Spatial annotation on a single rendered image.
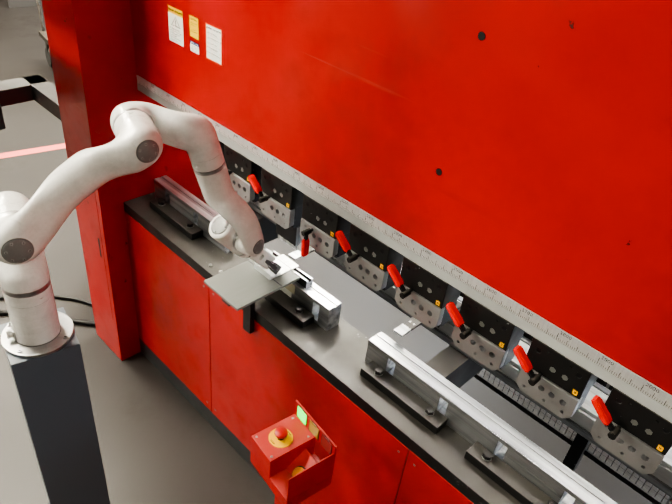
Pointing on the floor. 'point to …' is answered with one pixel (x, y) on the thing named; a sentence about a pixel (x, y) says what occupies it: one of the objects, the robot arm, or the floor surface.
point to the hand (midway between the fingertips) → (270, 264)
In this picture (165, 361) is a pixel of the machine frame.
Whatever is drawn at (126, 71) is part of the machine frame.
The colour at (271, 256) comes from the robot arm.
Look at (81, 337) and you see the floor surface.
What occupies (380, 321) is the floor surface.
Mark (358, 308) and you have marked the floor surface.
